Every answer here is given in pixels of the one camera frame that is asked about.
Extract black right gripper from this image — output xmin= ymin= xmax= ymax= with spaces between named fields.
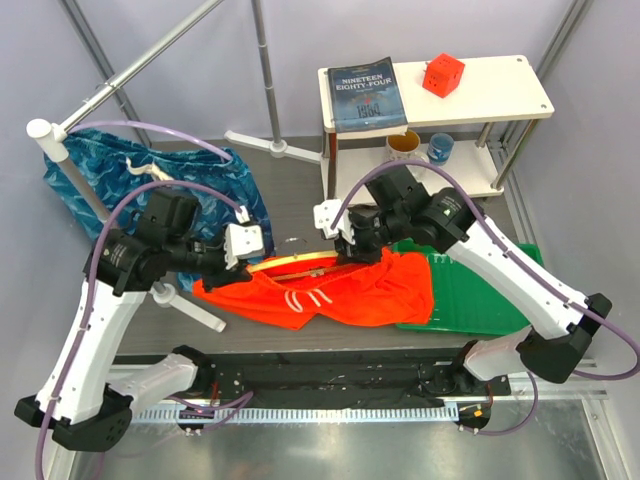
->
xmin=335 ymin=207 xmax=408 ymax=265

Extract orange shorts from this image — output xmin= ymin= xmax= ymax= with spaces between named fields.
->
xmin=192 ymin=248 xmax=435 ymax=330

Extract yellow hanger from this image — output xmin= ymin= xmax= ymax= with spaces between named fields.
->
xmin=247 ymin=250 xmax=345 ymax=283

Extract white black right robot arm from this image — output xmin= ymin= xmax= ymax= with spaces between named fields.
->
xmin=314 ymin=161 xmax=612 ymax=395

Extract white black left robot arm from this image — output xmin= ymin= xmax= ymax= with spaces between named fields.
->
xmin=14 ymin=181 xmax=263 ymax=452

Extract blue patterned shorts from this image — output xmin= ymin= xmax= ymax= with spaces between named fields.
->
xmin=43 ymin=129 xmax=275 ymax=258

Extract white patterned mug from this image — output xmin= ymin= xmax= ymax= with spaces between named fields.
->
xmin=385 ymin=130 xmax=429 ymax=164

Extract blue glass cup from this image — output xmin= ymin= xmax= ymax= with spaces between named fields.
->
xmin=427 ymin=133 xmax=455 ymax=166

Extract Nineteen Eighty-Four book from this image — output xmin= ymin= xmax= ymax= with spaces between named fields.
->
xmin=326 ymin=57 xmax=408 ymax=140

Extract green plastic tray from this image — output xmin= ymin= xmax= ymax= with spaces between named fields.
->
xmin=393 ymin=240 xmax=529 ymax=336

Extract white two-tier shelf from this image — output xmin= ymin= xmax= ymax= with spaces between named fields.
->
xmin=317 ymin=55 xmax=554 ymax=199

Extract red cube power strip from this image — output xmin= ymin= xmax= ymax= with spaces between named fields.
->
xmin=422 ymin=53 xmax=465 ymax=98

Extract white clothes rack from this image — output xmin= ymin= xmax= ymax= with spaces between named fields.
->
xmin=27 ymin=0 xmax=321 ymax=333

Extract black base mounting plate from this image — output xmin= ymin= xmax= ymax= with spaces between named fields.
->
xmin=114 ymin=347 xmax=511 ymax=409

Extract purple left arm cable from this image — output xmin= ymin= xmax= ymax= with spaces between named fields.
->
xmin=33 ymin=180 xmax=256 ymax=480

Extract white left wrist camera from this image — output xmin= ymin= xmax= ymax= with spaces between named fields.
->
xmin=223 ymin=206 xmax=265 ymax=270

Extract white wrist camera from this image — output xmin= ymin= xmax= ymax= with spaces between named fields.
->
xmin=313 ymin=199 xmax=354 ymax=244
xmin=223 ymin=206 xmax=265 ymax=270

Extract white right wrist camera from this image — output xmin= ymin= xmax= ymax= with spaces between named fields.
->
xmin=313 ymin=199 xmax=354 ymax=244

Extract white slotted cable duct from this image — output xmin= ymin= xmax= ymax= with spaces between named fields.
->
xmin=132 ymin=402 xmax=459 ymax=425

